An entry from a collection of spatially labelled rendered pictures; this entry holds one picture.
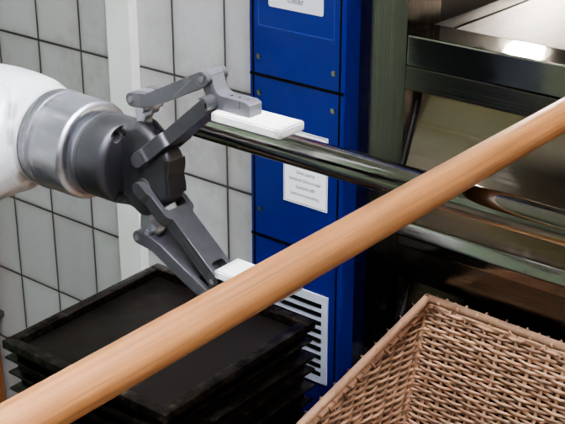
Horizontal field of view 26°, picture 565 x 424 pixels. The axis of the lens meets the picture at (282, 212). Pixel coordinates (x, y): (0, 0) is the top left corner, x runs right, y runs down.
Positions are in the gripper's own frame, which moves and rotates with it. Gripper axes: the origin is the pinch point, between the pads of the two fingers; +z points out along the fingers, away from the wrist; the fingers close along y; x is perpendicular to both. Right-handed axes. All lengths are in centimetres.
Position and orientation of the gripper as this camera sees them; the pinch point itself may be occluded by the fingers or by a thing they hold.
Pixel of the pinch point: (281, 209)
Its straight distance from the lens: 95.3
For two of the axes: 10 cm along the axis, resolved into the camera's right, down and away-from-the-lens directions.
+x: -6.3, 3.1, -7.1
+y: 0.0, 9.2, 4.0
